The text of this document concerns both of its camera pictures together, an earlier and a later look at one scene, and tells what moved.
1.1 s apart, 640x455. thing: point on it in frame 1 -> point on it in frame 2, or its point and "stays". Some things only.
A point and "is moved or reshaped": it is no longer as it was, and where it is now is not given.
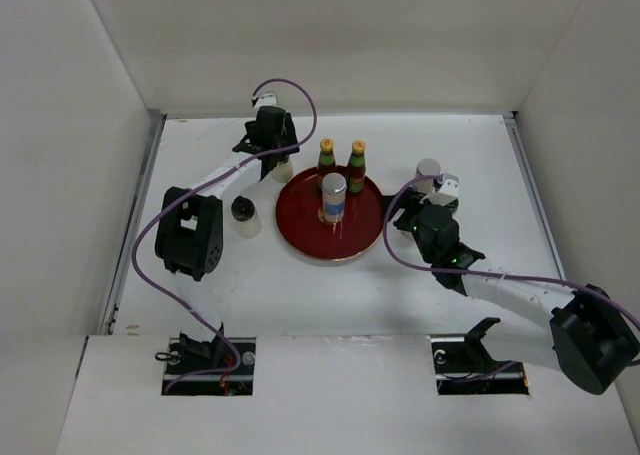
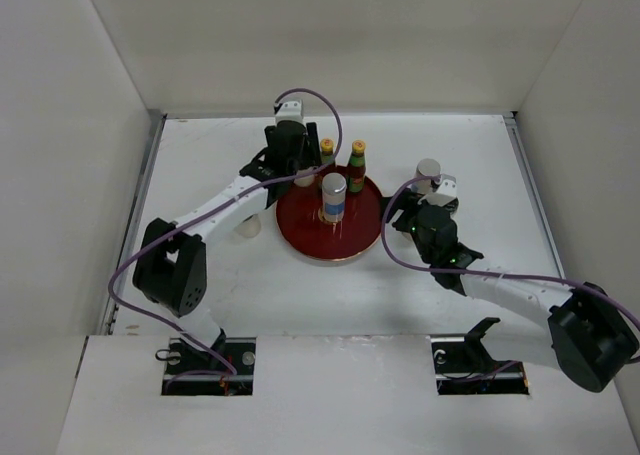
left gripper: (288, 140) -> (309, 159)
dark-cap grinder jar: (283, 172) is moved or reshaped
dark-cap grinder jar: (245, 216) stays
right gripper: (407, 198) stays
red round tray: (298, 214) stays
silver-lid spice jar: (334, 186) stays
